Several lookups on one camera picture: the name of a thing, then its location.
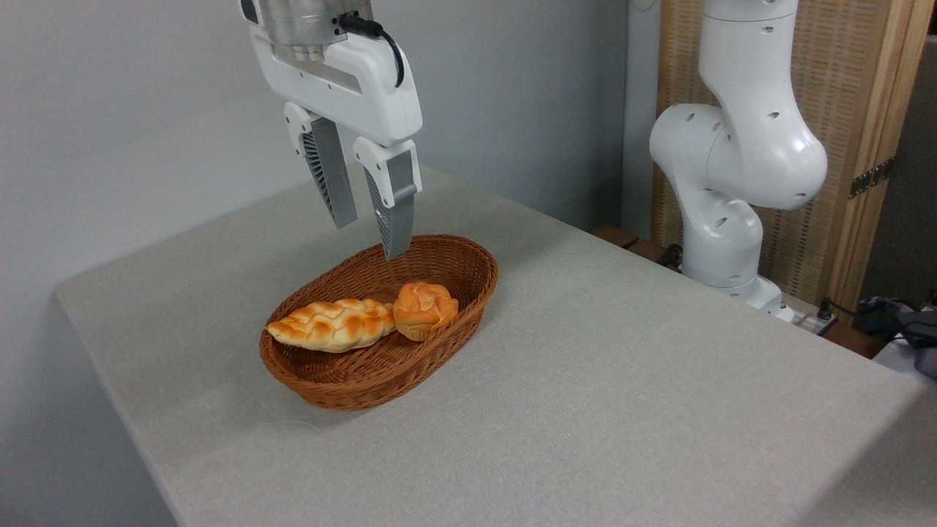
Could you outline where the black power cable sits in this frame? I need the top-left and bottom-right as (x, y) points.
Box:
(818, 297), (912, 339)

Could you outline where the dark blue-grey bag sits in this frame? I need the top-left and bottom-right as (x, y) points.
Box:
(855, 295), (937, 379)

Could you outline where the metal screen hinge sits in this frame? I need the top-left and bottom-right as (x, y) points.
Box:
(849, 157), (895, 200)

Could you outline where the round orange bread roll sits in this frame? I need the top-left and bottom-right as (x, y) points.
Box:
(392, 282), (460, 343)

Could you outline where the brown wooden base platform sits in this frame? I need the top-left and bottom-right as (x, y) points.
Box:
(591, 225), (888, 359)

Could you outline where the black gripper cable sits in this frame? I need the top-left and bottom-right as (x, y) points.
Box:
(338, 13), (406, 89)

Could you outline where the white power strip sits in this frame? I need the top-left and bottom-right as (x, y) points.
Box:
(792, 306), (837, 336)

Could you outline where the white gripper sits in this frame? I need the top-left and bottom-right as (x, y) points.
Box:
(249, 26), (424, 262)

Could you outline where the brown wicker oval basket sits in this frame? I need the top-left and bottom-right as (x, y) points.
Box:
(258, 234), (499, 411)

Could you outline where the long braided bread loaf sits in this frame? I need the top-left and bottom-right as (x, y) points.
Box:
(266, 298), (397, 354)

